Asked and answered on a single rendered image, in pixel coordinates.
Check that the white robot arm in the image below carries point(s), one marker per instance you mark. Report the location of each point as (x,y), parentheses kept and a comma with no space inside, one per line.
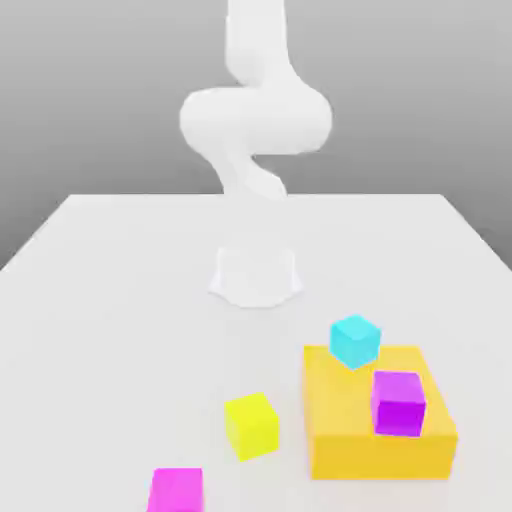
(256,120)

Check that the small cyan cube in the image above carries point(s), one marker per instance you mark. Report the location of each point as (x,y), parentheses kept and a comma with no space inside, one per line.
(354,340)

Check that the small yellow cube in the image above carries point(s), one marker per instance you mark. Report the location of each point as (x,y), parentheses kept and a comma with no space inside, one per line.
(252,426)

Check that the small purple cube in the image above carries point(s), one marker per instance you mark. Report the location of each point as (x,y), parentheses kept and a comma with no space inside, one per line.
(398,404)

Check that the small magenta cube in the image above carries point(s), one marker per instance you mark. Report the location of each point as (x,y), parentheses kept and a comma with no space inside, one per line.
(176,490)

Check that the large orange box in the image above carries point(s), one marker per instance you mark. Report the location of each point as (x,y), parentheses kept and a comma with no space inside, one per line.
(348,416)

